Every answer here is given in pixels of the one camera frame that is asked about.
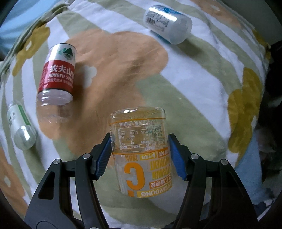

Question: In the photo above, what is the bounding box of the clear orange vitamin C cup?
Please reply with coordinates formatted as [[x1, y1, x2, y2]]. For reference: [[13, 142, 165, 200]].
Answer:
[[109, 106, 173, 198]]

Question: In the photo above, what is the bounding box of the green label clear bottle cup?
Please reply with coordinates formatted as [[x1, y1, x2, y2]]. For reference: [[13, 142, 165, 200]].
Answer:
[[7, 103, 37, 150]]

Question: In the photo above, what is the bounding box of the red label Nongfu bottle cup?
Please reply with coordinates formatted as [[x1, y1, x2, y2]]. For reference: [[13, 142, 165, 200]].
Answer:
[[36, 43, 77, 122]]

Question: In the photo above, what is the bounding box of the white blue label bottle cup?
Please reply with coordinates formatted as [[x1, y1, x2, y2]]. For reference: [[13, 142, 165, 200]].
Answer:
[[143, 5, 193, 45]]

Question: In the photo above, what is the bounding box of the striped floral blanket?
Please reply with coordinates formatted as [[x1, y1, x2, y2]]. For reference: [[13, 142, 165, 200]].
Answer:
[[1, 1, 267, 216]]

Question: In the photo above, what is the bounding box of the light blue cloth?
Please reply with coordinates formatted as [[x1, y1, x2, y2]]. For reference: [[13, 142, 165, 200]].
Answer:
[[1, 1, 60, 55]]

